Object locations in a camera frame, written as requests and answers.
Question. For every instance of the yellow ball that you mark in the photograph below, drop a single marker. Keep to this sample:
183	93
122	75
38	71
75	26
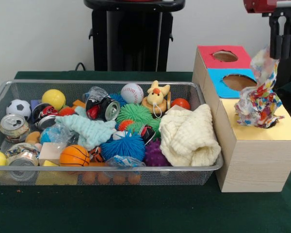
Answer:
53	99

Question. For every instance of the orange toy basketball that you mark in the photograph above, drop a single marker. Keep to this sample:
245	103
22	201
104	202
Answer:
74	156

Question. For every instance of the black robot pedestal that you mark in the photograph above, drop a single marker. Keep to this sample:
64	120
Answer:
135	36

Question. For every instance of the yellow plush chick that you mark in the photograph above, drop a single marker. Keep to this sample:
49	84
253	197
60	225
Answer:
156	97

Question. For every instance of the cream muslin cloth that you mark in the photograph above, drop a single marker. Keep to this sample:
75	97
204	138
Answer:
189	136

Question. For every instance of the white toy baseball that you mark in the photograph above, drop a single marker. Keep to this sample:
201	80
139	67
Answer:
132	93

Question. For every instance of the green spiky puffer ball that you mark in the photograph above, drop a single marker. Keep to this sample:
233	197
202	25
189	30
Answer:
134	114

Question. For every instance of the blue spiky puffer ball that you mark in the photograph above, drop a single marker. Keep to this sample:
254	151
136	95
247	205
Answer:
123	148

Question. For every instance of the wooden box with three holes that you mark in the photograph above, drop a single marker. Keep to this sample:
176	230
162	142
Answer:
252	165

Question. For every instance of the black white soccer ball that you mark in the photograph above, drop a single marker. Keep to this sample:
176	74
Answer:
19	109

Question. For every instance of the red orange ball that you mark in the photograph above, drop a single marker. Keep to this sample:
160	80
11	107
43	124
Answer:
182	104

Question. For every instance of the silver mesh bin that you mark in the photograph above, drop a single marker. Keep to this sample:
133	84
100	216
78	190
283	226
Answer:
111	168

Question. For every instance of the dark green table cloth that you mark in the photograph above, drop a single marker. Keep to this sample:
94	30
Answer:
135	211

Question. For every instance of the polka dot cloth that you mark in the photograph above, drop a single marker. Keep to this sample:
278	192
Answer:
259	106

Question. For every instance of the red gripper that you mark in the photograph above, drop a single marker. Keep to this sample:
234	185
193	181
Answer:
264	6

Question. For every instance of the light blue muslin cloth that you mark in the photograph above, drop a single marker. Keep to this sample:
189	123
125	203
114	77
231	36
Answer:
92	131

